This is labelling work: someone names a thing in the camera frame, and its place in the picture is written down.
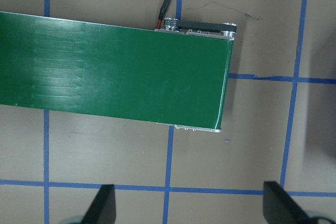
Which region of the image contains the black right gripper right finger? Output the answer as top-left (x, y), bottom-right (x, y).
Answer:
top-left (262, 181), bottom-right (310, 223)

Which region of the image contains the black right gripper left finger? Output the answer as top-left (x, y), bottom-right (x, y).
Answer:
top-left (80, 184), bottom-right (117, 224)

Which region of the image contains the green conveyor belt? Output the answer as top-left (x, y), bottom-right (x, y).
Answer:
top-left (1, 12), bottom-right (234, 132)

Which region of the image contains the red black conveyor cable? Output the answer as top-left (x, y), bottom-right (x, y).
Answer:
top-left (156, 0), bottom-right (182, 29)

